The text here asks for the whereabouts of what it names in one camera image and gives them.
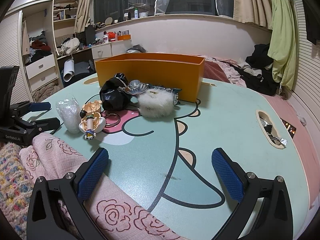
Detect maroon cushion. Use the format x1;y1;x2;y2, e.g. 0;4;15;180
203;60;231;83

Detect blue printed packet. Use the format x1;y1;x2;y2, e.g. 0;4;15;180
147;85;183;106

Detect black plastic bag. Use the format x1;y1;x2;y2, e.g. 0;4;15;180
99;73;132;111

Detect silver metal cup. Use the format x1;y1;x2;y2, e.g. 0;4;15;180
124;79;150;96

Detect white rolled cylinder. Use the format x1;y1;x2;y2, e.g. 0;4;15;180
62;59;76;82

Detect pink rose print cloth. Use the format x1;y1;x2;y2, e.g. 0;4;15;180
19;132;181;240

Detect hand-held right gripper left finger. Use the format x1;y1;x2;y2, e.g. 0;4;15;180
26;147;110;240

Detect dark grey bundle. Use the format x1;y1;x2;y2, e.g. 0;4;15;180
126;45;147;54

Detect metal binder rings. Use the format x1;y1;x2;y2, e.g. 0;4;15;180
101;112;121;127

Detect beige curtain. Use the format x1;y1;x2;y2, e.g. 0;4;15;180
74;0;98;33
233;0;273;30

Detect white fluffy scrunchie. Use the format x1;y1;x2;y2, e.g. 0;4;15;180
137;89;175;119

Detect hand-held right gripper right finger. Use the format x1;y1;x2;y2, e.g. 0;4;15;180
211;148;293;240

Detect pink floral blanket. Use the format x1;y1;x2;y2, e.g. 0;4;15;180
205;54;248;88

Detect clear plastic bag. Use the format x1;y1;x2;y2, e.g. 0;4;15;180
55;93;80;134

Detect red clothes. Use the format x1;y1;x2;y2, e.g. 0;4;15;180
31;39;52;53

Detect orange cardboard box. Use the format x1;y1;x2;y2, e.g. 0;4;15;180
94;53;206;103

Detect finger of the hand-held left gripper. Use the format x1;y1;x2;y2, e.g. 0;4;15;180
32;117;61;132
27;102;51;112

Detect light green hanging garment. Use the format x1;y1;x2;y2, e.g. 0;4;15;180
267;0;298;91

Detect crumpled foil wrapper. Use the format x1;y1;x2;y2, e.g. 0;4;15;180
259;116;287;146

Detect colourful knit blanket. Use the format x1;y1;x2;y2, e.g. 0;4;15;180
0;142;36;240

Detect black hanging garment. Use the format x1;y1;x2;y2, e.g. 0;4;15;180
303;0;320;46

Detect beige bag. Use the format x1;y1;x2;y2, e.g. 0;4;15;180
59;37;81;56

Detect small toy figurine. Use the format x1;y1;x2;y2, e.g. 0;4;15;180
79;100;106;140

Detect white wardrobe drawers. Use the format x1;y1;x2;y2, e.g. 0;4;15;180
24;53;62;92

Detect pile of black clothes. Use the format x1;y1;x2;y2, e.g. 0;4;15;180
237;43;281;96

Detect black monitor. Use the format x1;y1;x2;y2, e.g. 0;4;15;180
84;26;96;46

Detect small white drawer cabinet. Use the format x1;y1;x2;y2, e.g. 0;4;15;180
91;42;112;60

